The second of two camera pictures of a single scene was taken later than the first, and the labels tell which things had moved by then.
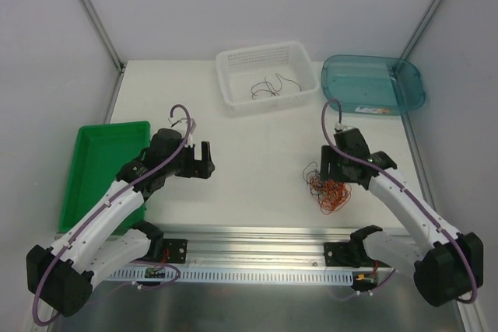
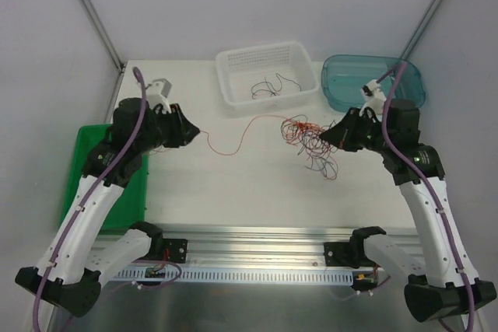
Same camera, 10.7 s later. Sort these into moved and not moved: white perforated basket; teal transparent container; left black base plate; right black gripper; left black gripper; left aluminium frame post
Moved: right black gripper; left black gripper
Not moved: left aluminium frame post; teal transparent container; white perforated basket; left black base plate
